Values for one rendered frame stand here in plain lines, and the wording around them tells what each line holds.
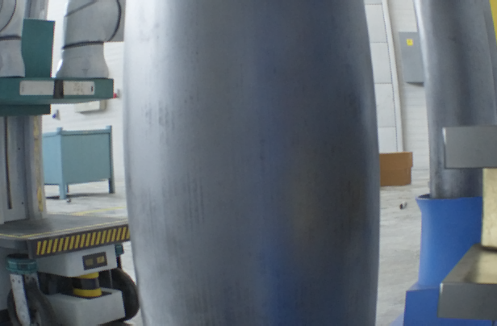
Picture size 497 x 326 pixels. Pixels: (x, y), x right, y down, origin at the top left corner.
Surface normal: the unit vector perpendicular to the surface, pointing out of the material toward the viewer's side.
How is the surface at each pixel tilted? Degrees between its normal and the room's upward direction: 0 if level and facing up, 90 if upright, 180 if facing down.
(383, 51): 90
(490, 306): 90
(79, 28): 91
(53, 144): 90
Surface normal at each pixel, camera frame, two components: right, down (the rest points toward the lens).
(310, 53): 0.45, 0.00
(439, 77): -0.73, 0.05
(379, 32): -0.40, 0.04
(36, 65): 0.92, -0.04
